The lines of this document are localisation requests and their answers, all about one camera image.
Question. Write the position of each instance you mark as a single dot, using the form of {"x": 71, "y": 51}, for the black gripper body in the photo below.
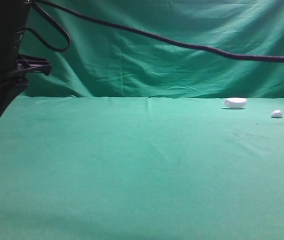
{"x": 13, "y": 19}

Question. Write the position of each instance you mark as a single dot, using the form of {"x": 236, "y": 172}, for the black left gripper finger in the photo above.
{"x": 7, "y": 94}

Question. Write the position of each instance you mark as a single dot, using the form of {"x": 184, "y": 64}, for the green table cloth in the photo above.
{"x": 141, "y": 169}

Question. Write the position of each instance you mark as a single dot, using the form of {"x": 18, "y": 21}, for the green backdrop cloth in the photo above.
{"x": 105, "y": 62}

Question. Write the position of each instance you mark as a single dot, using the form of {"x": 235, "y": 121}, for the white earbud far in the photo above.
{"x": 277, "y": 114}

